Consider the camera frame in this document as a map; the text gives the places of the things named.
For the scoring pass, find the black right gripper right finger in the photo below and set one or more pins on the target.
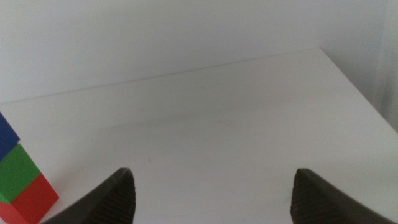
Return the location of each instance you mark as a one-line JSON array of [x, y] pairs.
[[317, 205]]

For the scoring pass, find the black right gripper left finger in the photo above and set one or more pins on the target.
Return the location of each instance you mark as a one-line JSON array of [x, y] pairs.
[[112, 202]]

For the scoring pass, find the red cube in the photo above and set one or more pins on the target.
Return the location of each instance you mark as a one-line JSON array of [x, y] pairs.
[[31, 202]]

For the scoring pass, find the green cube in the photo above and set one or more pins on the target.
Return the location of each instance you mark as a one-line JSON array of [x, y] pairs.
[[15, 172]]

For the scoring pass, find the blue cube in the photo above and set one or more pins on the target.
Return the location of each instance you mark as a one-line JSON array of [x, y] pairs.
[[6, 138]]

